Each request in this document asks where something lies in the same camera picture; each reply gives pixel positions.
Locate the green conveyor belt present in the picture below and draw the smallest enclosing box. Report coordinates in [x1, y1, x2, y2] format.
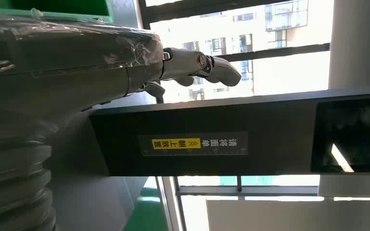
[124, 178, 168, 231]

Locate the black inbound scanner machine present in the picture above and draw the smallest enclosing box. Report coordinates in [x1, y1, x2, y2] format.
[46, 0, 370, 231]

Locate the dark machine display screen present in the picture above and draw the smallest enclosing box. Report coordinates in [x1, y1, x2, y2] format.
[311, 97, 370, 174]

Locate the yellow black warning label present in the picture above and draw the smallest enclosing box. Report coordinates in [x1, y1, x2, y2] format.
[137, 131, 249, 157]

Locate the apartment building outside window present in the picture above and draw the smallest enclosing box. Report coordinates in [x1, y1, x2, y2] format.
[150, 0, 331, 103]

